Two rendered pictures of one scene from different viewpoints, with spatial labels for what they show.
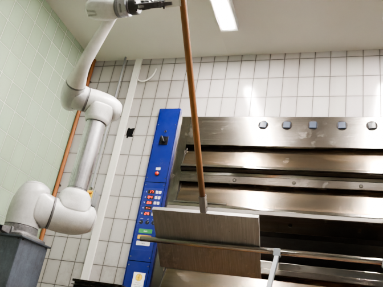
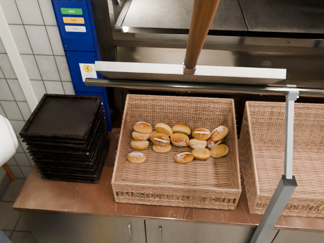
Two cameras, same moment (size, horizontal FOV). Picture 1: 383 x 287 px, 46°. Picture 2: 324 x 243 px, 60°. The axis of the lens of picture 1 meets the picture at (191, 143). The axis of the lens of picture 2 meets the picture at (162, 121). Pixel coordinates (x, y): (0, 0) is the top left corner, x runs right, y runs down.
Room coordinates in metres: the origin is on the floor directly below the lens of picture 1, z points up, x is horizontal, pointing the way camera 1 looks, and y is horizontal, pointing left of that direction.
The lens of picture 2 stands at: (1.52, 0.15, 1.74)
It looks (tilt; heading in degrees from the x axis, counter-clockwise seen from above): 43 degrees down; 344
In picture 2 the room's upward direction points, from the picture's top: straight up
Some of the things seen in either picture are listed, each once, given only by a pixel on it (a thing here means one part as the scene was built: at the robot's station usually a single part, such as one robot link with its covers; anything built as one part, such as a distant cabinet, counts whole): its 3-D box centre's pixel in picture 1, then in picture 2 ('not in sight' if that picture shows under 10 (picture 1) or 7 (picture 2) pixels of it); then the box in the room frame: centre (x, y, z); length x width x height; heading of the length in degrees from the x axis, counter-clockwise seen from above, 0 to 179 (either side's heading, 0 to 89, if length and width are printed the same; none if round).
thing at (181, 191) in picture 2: not in sight; (177, 147); (2.38, -0.18, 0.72); 0.56 x 0.49 x 0.28; 70
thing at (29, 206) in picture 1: (31, 204); not in sight; (2.09, 0.69, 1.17); 0.18 x 0.16 x 0.22; 111
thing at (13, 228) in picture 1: (16, 232); not in sight; (2.07, 0.71, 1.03); 0.22 x 0.18 x 0.06; 159
